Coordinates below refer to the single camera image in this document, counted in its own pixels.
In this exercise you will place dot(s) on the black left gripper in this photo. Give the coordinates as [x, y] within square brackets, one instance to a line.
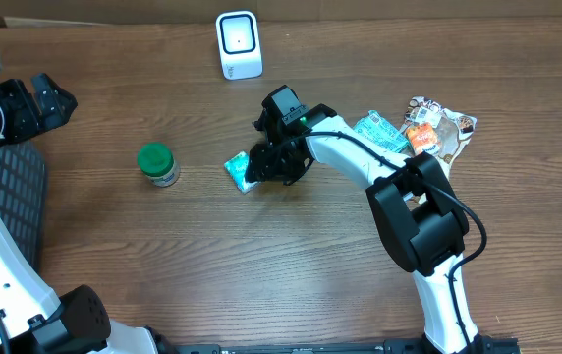
[56, 108]

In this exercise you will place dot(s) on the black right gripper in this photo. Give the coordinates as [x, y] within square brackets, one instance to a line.
[262, 159]

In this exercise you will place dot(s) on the small teal snack packet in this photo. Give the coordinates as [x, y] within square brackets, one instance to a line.
[237, 167]

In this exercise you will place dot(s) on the large teal snack packet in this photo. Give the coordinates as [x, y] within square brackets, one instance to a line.
[380, 131]

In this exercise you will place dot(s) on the green lid jar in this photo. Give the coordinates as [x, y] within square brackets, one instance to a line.
[156, 161]

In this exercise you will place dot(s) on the small orange snack packet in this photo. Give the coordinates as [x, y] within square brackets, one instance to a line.
[423, 138]

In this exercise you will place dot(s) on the beige brown snack pouch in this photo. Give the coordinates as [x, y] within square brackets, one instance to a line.
[453, 128]

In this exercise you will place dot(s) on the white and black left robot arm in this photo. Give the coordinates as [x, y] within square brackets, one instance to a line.
[33, 317]

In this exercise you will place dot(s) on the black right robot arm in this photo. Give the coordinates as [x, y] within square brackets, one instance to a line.
[420, 222]

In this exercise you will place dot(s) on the white barcode scanner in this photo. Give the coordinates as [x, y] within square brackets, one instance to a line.
[239, 45]

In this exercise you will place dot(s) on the dark grey plastic basket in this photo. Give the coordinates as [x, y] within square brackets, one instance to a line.
[23, 188]

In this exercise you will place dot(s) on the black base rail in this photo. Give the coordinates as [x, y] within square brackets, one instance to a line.
[481, 345]

